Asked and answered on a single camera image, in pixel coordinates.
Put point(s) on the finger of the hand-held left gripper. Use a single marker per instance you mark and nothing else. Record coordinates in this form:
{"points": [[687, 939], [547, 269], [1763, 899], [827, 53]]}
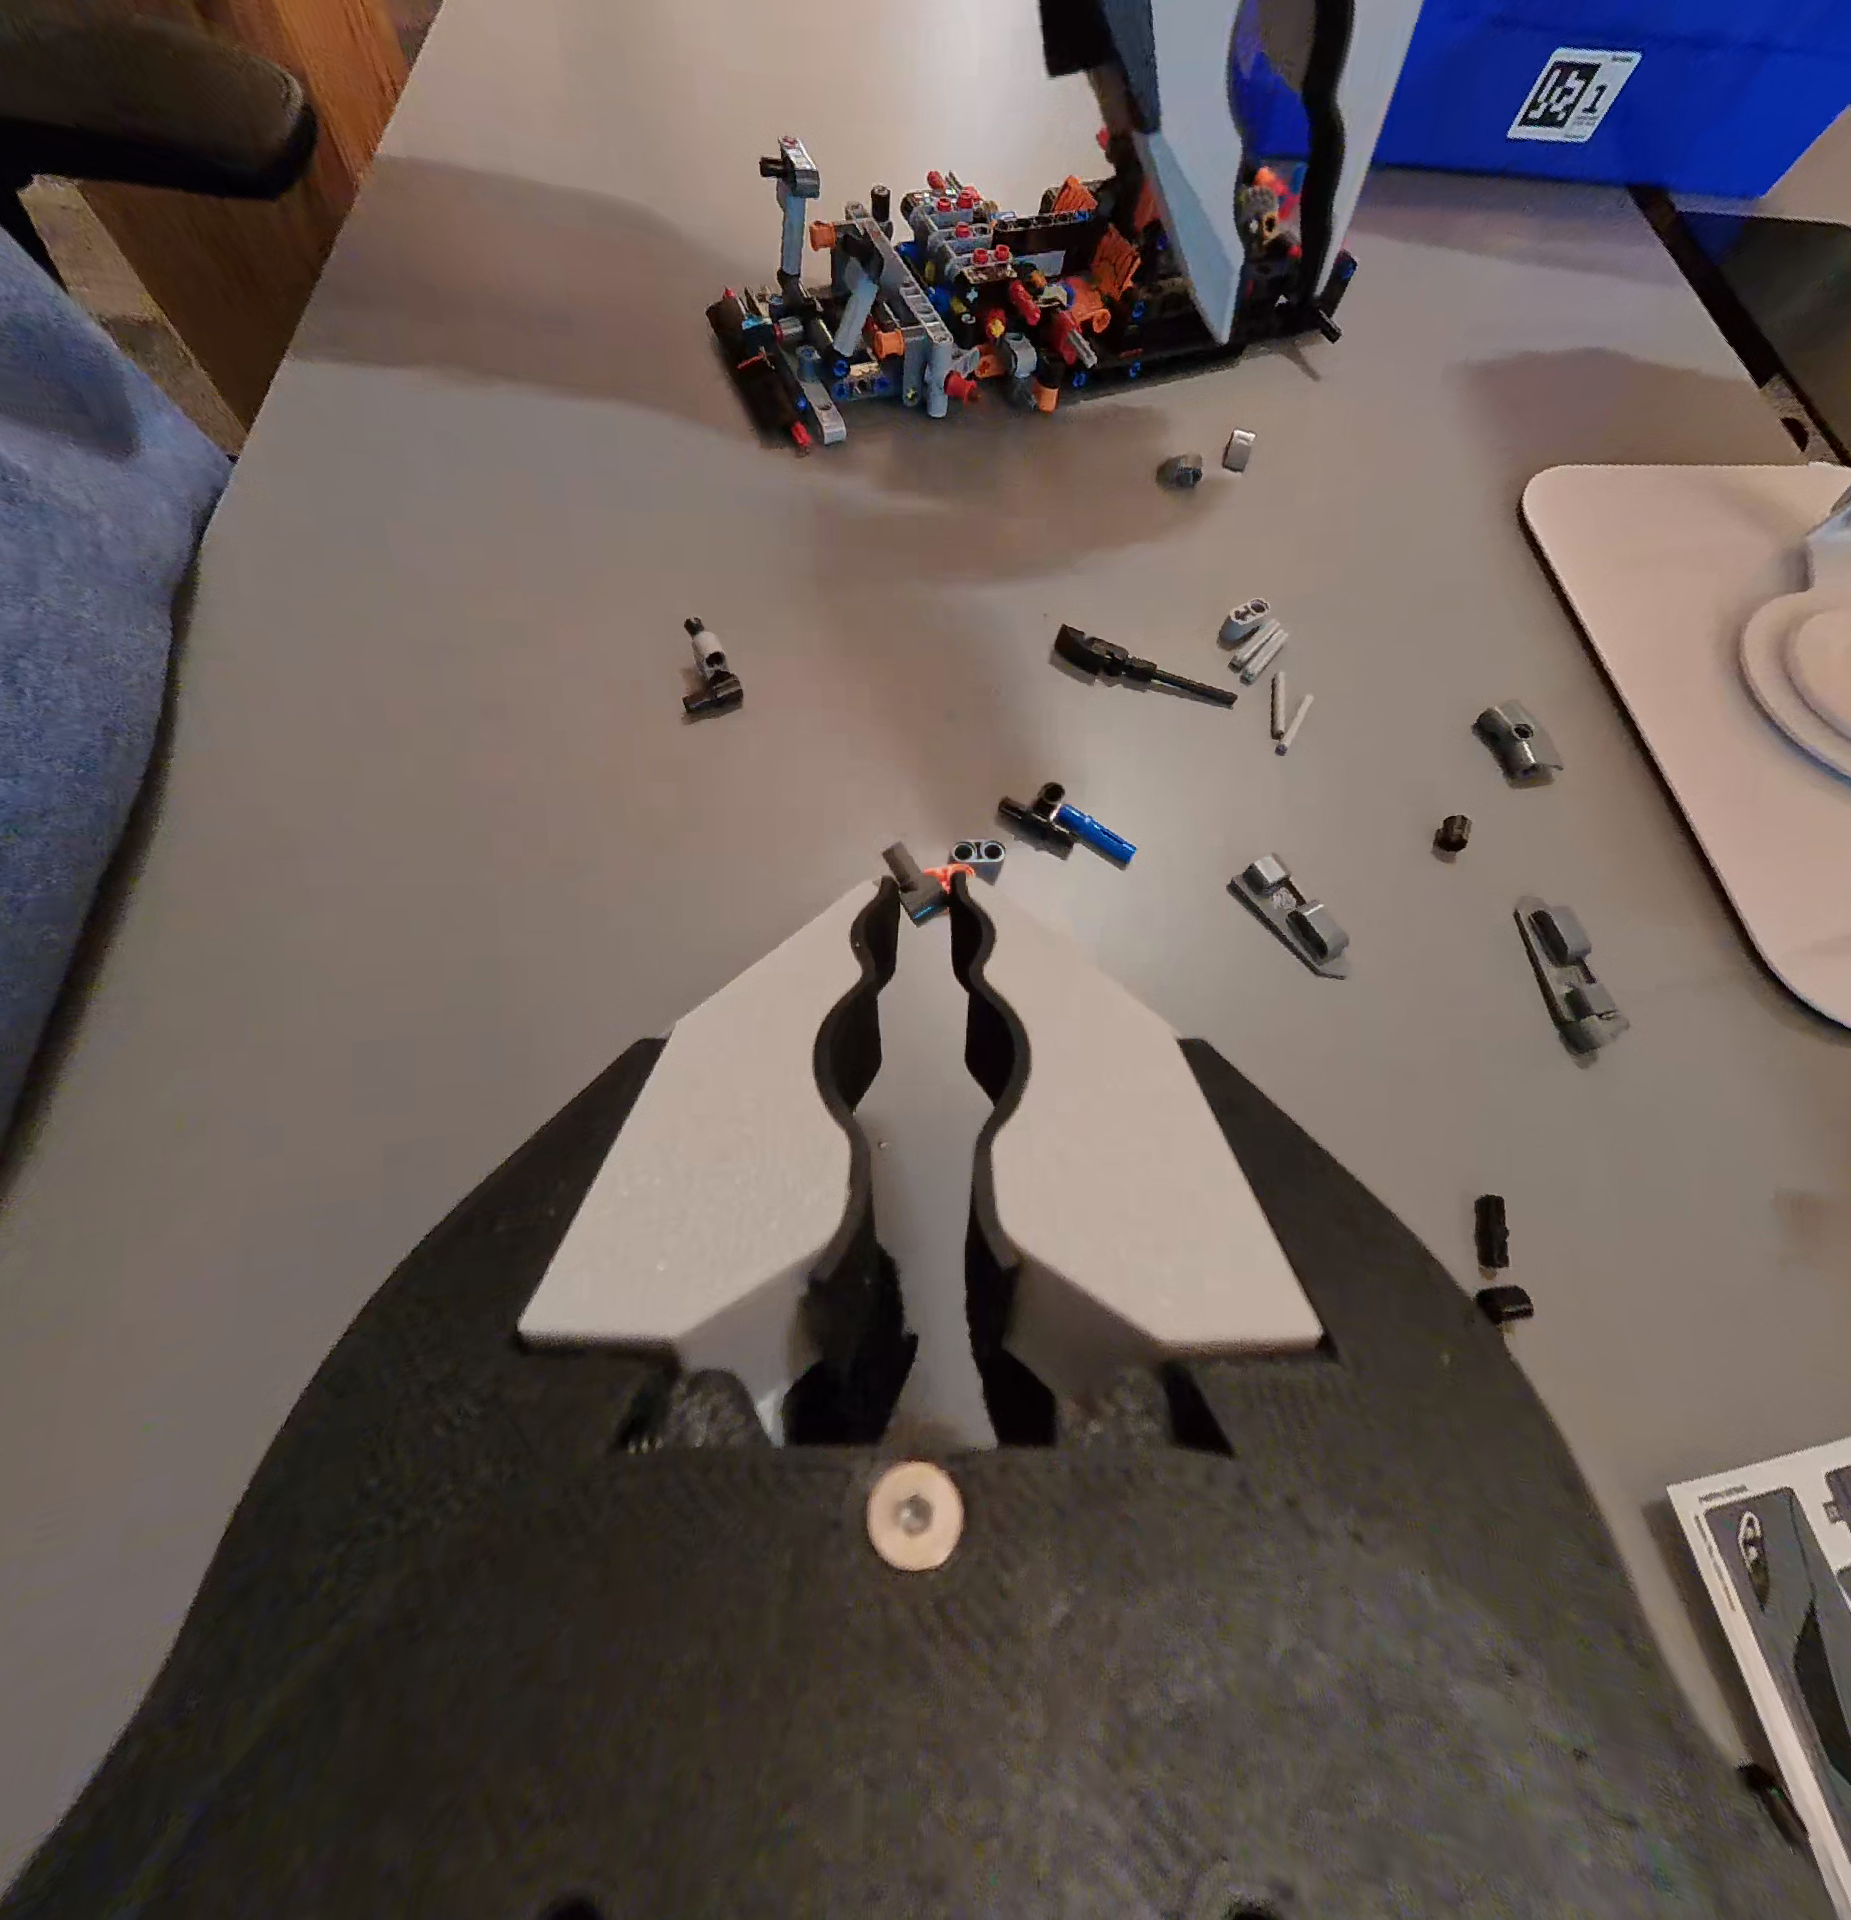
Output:
{"points": [[1382, 93], [1185, 153]]}

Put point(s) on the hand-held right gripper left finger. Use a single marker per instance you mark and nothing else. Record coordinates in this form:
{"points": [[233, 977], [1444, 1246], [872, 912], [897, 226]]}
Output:
{"points": [[687, 1199]]}

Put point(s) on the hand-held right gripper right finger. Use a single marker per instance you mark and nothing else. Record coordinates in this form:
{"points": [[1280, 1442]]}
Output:
{"points": [[1136, 1199]]}

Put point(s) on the multicoloured lego car chassis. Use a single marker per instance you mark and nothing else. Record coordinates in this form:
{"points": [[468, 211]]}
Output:
{"points": [[940, 301]]}

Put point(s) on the orange two-hole liftarm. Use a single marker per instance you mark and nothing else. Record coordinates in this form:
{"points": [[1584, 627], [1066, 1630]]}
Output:
{"points": [[950, 876]]}

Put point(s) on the dark grey two-hole liftarm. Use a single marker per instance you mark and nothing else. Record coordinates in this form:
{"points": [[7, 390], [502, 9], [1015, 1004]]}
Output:
{"points": [[988, 855]]}

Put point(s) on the grey connector with black pins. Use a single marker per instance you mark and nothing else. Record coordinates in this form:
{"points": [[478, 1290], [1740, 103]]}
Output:
{"points": [[706, 650]]}

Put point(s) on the dark grey curved lego piece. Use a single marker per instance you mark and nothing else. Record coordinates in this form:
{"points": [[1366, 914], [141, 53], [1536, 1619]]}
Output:
{"points": [[1183, 476]]}

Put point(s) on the dark grey lego plate assembly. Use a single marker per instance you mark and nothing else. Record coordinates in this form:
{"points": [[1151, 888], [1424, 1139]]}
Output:
{"points": [[1288, 914]]}

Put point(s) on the black lego pin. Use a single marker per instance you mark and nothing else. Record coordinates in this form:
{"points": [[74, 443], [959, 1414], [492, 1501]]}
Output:
{"points": [[1504, 1305], [1493, 1231]]}

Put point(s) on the black lego axle assembly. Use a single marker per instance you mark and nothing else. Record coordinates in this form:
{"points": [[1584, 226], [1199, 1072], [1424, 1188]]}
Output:
{"points": [[1104, 654]]}

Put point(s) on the grey curved lego panel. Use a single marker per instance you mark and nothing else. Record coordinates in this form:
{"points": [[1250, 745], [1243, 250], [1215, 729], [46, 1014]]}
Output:
{"points": [[1520, 745]]}

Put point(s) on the lego sticker sheet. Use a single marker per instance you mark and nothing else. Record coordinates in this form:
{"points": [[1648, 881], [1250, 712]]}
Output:
{"points": [[1795, 1652]]}

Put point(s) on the black lego piece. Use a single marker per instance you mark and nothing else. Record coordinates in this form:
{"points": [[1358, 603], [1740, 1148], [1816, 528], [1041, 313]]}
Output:
{"points": [[1763, 1797]]}

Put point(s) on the blue storage bin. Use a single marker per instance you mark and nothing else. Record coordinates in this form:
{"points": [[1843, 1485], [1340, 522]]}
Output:
{"points": [[1464, 103]]}

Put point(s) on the black connector with blue pin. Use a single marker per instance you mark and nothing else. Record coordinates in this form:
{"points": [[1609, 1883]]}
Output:
{"points": [[1045, 820]]}

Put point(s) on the long dark grey plate assembly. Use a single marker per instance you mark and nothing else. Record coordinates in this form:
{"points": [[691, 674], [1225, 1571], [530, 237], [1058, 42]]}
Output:
{"points": [[1571, 977]]}

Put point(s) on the white desk stand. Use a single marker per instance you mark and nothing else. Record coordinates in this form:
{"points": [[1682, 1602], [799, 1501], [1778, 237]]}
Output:
{"points": [[1648, 632]]}

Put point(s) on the wooden cabinet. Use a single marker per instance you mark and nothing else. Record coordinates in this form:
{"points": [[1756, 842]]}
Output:
{"points": [[261, 226]]}

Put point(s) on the black chair armrest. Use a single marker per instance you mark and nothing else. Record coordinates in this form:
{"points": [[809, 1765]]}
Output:
{"points": [[112, 103]]}

